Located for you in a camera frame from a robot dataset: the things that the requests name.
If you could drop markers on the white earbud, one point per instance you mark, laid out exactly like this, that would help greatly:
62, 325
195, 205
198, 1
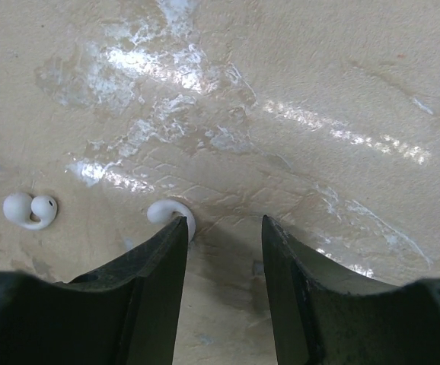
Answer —
31, 213
162, 211

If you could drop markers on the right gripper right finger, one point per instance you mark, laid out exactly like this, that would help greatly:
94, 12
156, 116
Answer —
325, 313

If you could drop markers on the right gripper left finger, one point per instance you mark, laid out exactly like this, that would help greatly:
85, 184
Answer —
124, 312

